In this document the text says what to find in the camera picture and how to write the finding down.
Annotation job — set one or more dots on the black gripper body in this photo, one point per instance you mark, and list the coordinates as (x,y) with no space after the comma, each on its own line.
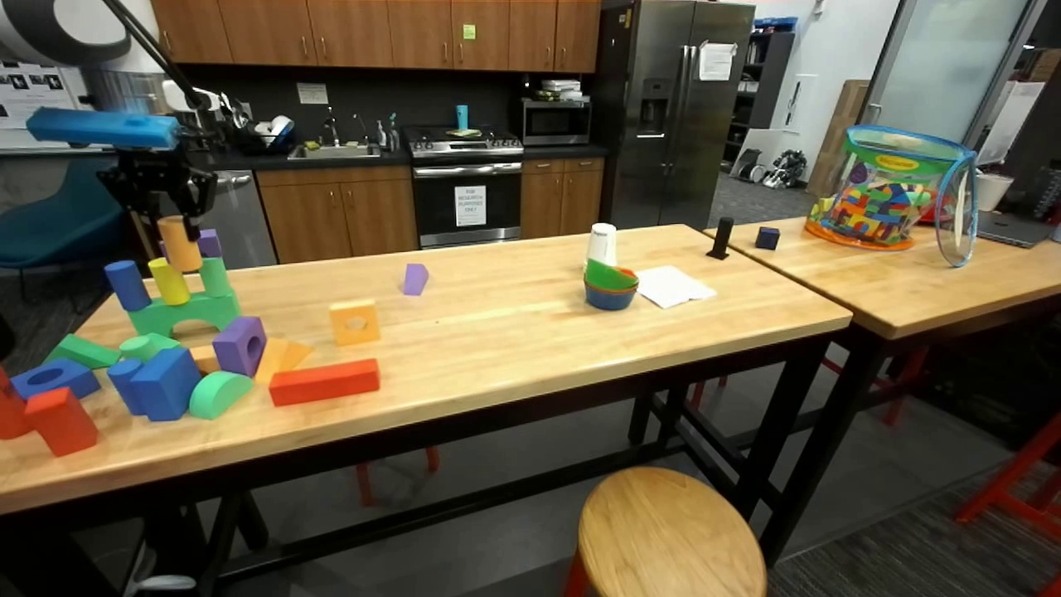
(153,176)

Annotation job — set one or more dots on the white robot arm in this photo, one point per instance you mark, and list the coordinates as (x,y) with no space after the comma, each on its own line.
(66,26)

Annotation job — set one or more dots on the black cylindrical object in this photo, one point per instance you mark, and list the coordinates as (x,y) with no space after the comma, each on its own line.
(721,235)

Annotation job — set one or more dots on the purple foam arch block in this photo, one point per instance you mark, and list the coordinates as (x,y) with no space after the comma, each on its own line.
(210,242)

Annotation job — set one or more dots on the stainless steel dishwasher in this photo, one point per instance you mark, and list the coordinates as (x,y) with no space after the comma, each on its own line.
(241,217)

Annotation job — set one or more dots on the yellow foam cylinder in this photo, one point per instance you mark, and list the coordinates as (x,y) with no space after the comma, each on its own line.
(166,284)

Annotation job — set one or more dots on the green foam arch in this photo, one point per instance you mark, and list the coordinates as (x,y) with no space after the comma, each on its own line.
(218,290)

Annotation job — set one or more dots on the teal upholstered chair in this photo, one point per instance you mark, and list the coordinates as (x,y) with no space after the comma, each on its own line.
(55,220)

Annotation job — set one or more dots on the dish rack with dishes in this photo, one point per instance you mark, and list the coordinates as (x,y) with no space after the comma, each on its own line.
(270,135)

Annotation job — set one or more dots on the wide wooden base cabinet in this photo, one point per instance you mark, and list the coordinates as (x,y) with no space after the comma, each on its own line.
(335,209)

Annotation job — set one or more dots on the purple foam square with hole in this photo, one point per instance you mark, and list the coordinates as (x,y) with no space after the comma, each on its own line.
(233,350)

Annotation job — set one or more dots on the kitchen sink with faucet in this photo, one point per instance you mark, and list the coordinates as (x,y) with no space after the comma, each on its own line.
(335,149)

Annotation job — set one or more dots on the white poster with pictures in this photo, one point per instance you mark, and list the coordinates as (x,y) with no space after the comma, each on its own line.
(29,88)

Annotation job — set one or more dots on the yellow wooden block left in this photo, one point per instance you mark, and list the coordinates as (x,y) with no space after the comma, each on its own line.
(291,354)

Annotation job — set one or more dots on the large blue foam block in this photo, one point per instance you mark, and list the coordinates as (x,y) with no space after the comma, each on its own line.
(166,382)

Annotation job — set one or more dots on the green foam half cylinder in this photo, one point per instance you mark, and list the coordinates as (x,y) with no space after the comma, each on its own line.
(220,392)

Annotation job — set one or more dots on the tan wooden block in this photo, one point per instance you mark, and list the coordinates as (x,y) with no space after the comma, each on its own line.
(356,322)

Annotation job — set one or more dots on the blue foam block with hole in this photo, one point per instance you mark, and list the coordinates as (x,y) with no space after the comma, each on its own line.
(55,380)

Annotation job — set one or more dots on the long red foam block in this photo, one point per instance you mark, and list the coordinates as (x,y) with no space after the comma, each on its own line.
(323,382)

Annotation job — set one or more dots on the small purple foam wedge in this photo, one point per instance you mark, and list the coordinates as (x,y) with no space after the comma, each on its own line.
(414,276)

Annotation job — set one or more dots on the wooden upper cabinets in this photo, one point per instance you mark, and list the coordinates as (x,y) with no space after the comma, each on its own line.
(351,31)

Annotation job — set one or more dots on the red foam cylinder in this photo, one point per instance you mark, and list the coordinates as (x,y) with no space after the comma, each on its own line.
(10,412)

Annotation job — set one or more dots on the stainless steel oven range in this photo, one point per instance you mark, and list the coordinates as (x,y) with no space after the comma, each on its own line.
(466,176)

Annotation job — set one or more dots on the white paper on oven door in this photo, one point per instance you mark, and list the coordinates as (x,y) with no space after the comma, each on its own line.
(469,204)

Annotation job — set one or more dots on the teal bottle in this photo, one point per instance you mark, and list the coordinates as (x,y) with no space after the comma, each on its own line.
(463,114)

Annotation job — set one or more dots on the red metal stool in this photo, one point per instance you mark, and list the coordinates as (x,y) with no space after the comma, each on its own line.
(366,483)

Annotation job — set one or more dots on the green sticky note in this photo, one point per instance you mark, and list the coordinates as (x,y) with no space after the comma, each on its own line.
(469,31)

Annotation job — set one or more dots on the narrow wooden base cabinet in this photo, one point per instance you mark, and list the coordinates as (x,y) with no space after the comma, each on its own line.
(563,193)

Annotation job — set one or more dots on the stainless steel microwave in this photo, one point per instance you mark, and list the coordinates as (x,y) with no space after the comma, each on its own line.
(555,120)

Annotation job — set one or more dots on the white plastic cup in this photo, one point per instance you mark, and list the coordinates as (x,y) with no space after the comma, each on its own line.
(602,242)

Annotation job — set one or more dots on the green plastic bowl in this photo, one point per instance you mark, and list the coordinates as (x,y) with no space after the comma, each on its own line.
(611,276)

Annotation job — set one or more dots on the blue plastic bowl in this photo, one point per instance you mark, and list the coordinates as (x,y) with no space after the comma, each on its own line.
(611,299)

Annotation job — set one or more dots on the white paper sheet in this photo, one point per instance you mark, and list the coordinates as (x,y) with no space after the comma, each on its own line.
(675,287)

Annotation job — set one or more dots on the stainless steel refrigerator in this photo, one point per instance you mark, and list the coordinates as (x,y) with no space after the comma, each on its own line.
(675,120)

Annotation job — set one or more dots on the white paper on refrigerator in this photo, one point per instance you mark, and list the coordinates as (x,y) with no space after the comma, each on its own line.
(717,62)

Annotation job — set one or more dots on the round wooden stool red legs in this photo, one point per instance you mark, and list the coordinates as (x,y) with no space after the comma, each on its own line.
(668,532)

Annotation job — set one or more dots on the small black cube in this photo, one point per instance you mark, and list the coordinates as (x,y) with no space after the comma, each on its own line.
(766,235)

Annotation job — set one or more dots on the dark storage shelf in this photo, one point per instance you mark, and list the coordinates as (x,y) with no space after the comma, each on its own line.
(766,78)

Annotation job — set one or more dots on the long wooden table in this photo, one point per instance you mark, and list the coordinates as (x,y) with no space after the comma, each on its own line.
(780,433)

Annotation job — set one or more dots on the leaning wooden board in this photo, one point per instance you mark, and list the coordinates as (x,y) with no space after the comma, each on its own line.
(840,135)

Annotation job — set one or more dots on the clear bin of toys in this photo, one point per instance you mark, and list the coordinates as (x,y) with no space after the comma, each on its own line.
(883,200)

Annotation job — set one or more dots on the grey laptop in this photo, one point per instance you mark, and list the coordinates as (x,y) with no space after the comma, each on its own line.
(1016,228)

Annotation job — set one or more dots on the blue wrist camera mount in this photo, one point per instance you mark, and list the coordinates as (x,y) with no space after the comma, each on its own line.
(102,127)

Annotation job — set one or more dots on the black metal table frame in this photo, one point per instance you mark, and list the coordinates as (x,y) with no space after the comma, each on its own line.
(834,433)

